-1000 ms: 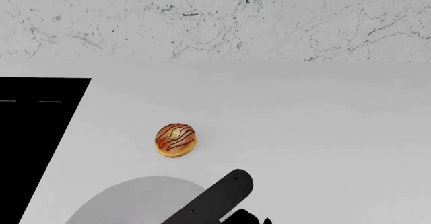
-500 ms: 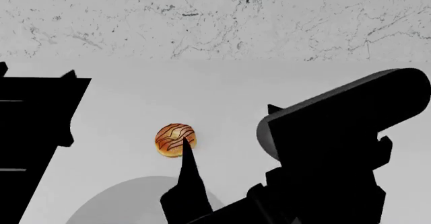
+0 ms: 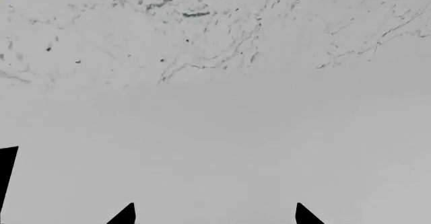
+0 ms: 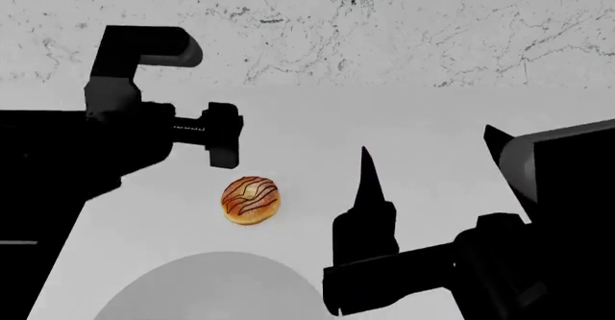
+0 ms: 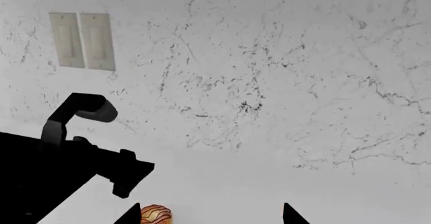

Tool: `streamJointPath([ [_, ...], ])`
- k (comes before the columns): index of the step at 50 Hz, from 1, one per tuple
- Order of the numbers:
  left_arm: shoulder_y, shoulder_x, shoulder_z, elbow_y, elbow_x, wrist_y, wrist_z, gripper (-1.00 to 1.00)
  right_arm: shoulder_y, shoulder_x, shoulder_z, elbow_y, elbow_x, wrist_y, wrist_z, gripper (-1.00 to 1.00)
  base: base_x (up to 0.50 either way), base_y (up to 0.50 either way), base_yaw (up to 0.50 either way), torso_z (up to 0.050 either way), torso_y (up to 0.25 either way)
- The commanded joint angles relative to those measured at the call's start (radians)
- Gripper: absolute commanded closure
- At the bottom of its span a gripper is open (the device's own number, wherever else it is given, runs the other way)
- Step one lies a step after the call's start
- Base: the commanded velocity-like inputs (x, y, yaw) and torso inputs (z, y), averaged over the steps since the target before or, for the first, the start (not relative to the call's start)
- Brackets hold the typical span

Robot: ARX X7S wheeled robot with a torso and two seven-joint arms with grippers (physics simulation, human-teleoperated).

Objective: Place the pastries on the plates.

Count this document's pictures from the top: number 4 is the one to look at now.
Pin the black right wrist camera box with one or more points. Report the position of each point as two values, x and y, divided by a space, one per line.
523 161

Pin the round grey plate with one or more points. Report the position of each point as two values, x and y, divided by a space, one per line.
211 291

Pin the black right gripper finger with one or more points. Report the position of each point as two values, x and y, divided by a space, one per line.
366 219

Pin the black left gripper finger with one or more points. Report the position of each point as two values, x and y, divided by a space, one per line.
225 136

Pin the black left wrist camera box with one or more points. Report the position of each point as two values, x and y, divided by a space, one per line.
139 46

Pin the round chocolate striped pastry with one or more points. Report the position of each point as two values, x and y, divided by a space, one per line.
250 201

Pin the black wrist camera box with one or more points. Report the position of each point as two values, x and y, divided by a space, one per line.
139 46
523 161

